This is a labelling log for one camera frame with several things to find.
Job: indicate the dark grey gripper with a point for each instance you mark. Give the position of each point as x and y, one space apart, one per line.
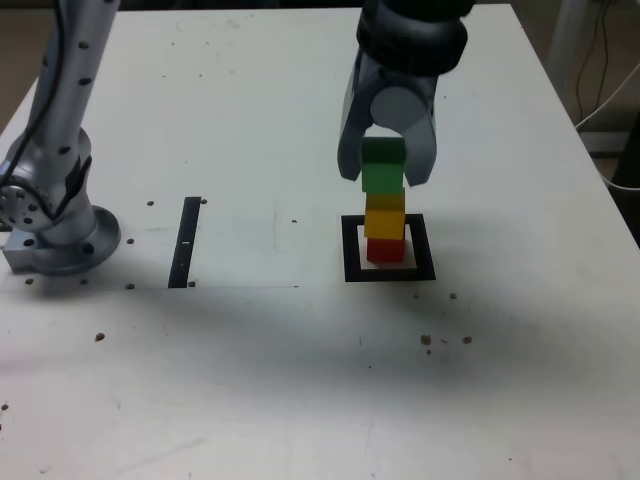
405 79

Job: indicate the green cube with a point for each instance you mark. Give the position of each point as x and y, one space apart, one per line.
382 175

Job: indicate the yellow cube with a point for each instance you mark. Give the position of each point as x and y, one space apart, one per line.
384 222

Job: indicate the red cube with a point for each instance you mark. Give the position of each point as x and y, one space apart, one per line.
385 250

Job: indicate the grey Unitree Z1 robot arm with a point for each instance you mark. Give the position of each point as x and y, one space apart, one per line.
70 100

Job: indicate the black tape square outline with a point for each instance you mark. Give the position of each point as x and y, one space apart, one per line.
350 260

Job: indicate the black tape strip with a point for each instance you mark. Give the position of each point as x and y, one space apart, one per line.
184 240

